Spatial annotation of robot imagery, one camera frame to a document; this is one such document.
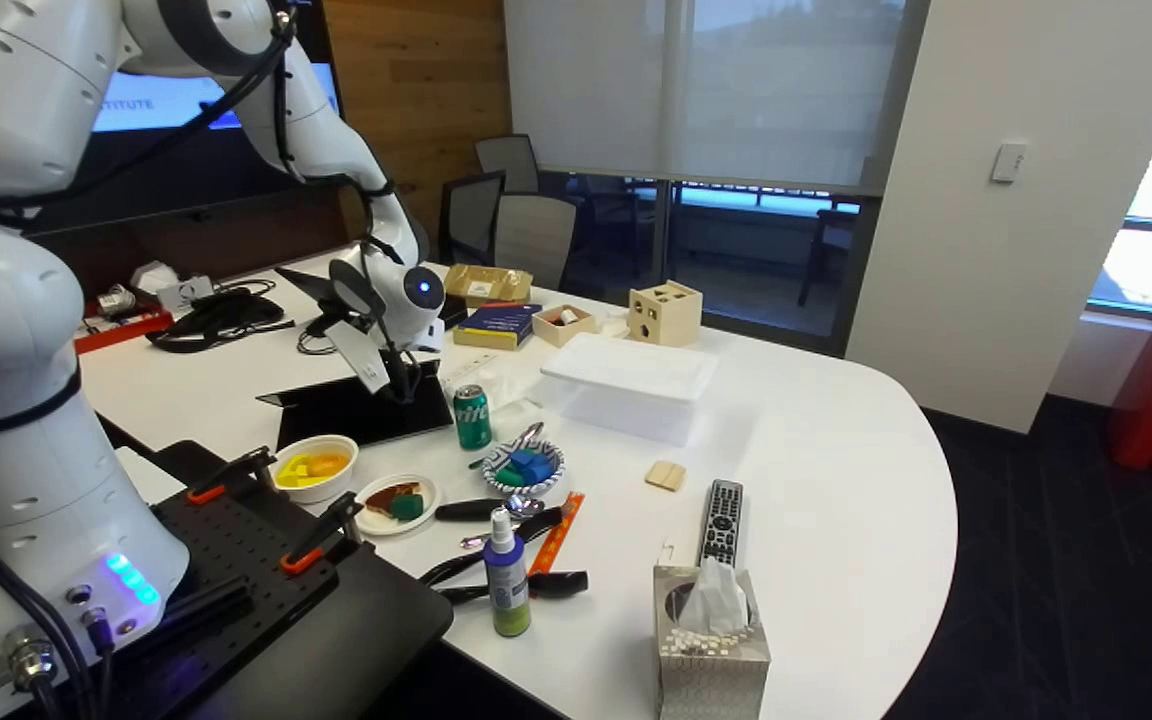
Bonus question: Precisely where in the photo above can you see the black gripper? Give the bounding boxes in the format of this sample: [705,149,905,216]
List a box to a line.
[375,324,444,410]

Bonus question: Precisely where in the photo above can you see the grey laptop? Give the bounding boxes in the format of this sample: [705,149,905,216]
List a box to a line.
[254,360,458,451]

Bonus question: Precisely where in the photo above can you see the green soda can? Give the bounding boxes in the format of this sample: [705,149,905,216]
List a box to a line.
[450,378,497,456]

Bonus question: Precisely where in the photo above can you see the blue book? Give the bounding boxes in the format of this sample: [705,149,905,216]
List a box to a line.
[450,304,542,357]

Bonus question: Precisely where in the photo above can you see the yellow toy food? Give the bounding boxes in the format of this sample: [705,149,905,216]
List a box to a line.
[276,449,351,492]

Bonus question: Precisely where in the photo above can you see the black marker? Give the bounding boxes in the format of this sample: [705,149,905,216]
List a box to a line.
[434,497,513,525]

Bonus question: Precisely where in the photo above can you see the small white plate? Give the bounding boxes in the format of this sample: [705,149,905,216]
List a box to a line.
[351,473,444,540]

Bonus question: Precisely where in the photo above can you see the blue block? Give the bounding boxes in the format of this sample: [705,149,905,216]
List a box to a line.
[509,442,562,485]

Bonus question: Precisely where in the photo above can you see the patterned blue white bowl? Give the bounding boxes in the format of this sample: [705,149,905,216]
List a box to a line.
[478,436,571,503]

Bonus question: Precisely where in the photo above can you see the black tablet stand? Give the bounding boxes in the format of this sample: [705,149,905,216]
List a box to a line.
[272,264,371,340]

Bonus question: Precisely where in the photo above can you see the small wooden tray box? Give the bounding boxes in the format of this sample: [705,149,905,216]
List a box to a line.
[530,301,603,350]

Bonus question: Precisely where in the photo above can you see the black orange clamp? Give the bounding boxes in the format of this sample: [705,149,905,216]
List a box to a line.
[276,488,368,578]
[179,442,280,510]

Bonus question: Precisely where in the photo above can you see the black pliers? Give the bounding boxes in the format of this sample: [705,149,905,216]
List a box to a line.
[417,503,568,592]

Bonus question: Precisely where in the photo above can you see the black office chair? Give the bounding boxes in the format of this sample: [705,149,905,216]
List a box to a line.
[437,169,509,269]

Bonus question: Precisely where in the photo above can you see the grey office chair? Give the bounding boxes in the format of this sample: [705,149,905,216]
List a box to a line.
[489,190,583,290]

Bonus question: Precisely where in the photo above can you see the orange ruler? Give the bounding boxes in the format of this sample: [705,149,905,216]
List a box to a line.
[525,488,594,578]

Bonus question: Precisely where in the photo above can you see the white rectangular box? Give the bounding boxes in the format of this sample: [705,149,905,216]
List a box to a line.
[532,332,720,449]

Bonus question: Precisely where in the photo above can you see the white green spray bottle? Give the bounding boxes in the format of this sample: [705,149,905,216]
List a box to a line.
[482,503,538,642]

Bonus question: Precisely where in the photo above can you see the wooden cube with holes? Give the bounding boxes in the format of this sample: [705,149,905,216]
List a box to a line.
[624,274,709,350]

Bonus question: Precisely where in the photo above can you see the black mounting plate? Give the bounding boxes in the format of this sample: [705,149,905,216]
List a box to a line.
[94,436,462,720]

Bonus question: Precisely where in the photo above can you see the small wooden tile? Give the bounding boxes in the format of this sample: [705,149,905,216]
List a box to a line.
[642,456,692,497]

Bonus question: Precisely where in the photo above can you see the white gadget pile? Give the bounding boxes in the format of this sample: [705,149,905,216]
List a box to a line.
[94,255,222,318]

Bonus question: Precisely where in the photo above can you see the red box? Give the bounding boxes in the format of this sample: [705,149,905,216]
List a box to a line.
[72,304,179,360]

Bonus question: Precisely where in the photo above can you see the grey remote control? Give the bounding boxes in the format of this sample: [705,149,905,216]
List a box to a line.
[698,477,752,573]

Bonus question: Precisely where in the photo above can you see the white tissue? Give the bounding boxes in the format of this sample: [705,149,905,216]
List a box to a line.
[678,551,757,640]

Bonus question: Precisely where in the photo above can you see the silver tissue box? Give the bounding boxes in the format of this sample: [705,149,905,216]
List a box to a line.
[647,559,775,720]

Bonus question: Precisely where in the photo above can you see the white window blind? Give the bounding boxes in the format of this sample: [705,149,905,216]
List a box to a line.
[503,0,936,204]

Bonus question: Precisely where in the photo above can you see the black headphones with cable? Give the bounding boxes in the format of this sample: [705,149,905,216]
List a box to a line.
[145,285,302,357]

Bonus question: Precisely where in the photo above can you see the black handled tool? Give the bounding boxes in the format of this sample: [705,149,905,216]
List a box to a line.
[441,568,597,609]

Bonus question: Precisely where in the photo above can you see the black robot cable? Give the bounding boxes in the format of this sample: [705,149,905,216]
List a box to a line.
[0,451,119,720]

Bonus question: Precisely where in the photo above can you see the white light switch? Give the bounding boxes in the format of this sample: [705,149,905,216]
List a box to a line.
[988,137,1037,187]

